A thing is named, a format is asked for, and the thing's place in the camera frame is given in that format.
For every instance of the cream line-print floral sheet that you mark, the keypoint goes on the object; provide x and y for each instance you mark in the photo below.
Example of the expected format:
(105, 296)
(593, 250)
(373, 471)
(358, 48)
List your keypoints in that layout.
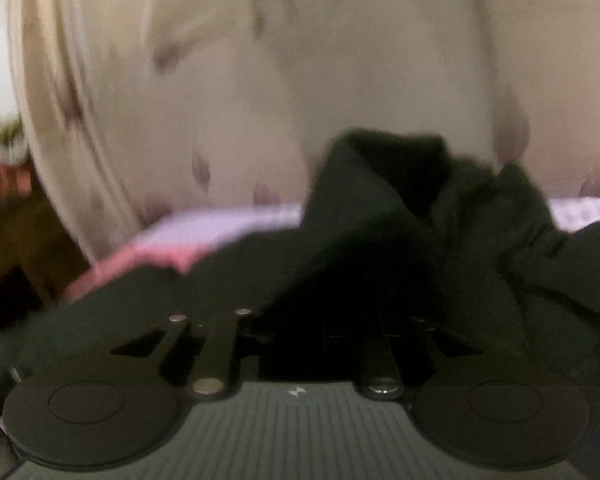
(560, 60)

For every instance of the pink and white blanket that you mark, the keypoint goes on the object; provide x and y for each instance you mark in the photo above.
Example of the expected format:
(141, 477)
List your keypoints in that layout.
(205, 230)

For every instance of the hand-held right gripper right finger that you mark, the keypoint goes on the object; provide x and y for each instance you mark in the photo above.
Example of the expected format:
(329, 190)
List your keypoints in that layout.
(378, 360)

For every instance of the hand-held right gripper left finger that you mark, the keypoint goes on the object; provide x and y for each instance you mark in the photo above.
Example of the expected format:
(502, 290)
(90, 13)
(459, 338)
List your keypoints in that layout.
(220, 347)

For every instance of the dark green jacket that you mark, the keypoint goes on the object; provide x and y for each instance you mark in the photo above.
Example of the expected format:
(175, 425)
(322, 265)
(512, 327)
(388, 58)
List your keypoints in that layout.
(380, 220)

